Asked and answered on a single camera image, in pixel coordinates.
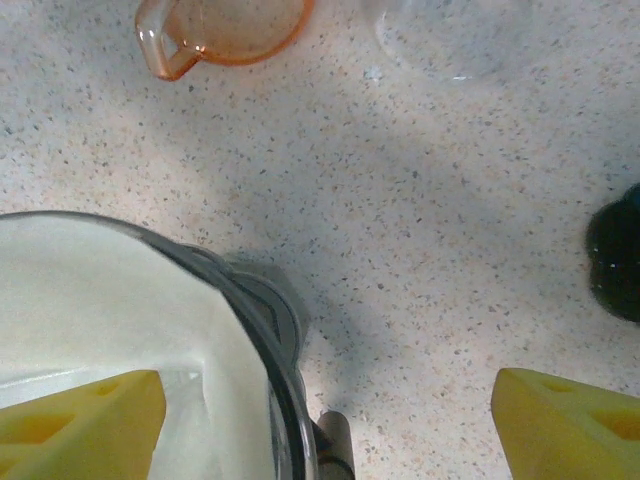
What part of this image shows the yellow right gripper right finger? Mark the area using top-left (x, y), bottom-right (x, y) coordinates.
top-left (490, 367), bottom-right (640, 480)

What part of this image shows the clear glass coffee server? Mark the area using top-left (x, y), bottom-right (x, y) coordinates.
top-left (358, 0), bottom-right (556, 84)

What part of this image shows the white paper coffee filter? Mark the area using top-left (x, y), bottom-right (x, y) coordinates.
top-left (0, 217), bottom-right (275, 480)

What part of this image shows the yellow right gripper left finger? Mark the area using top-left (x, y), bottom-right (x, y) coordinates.
top-left (0, 368), bottom-right (169, 480)

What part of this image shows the grey plastic coffee dripper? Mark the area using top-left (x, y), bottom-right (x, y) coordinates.
top-left (0, 209), bottom-right (321, 480)

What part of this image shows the dark green coffee dripper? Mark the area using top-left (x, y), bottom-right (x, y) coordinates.
top-left (583, 181), bottom-right (640, 324)

